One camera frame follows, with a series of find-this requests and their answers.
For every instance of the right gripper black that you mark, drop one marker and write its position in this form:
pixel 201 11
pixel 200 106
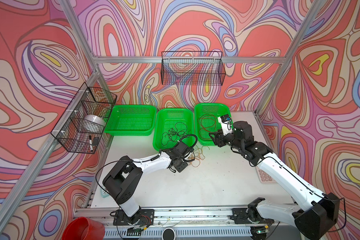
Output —
pixel 218 138

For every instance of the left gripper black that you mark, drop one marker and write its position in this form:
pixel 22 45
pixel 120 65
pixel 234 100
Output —
pixel 182 168

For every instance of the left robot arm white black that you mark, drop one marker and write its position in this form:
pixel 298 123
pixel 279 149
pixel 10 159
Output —
pixel 123 179

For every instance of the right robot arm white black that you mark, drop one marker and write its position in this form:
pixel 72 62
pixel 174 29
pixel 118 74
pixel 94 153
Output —
pixel 314 212

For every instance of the right green plastic basket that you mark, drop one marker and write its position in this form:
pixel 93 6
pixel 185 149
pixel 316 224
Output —
pixel 206 120

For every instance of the green plastic basket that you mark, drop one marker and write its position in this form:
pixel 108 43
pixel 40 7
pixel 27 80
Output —
pixel 170 127
pixel 206 120
pixel 131 120

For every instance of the middle green plastic basket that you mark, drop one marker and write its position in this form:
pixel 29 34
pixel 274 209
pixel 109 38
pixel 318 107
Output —
pixel 170 127

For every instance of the white pink calculator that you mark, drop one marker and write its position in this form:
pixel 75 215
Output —
pixel 264 177

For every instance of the left green plastic basket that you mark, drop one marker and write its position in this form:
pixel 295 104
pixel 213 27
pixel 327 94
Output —
pixel 131 120

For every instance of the red bucket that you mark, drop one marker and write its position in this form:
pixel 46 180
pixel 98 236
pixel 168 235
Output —
pixel 84 229

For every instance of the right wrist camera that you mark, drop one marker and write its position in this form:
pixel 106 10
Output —
pixel 226 124

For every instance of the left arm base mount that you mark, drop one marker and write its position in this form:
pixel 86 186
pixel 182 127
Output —
pixel 144 217

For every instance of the black wire basket back wall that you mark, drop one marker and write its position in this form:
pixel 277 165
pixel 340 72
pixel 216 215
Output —
pixel 195 68

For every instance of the black wire basket wall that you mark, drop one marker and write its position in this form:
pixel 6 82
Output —
pixel 195 68
pixel 72 132

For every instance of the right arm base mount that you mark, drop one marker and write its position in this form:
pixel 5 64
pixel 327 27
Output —
pixel 248 216

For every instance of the black wire basket left wall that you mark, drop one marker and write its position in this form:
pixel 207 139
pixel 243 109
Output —
pixel 72 132

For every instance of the aluminium rail front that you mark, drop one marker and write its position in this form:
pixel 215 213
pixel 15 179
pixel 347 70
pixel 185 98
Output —
pixel 196 216

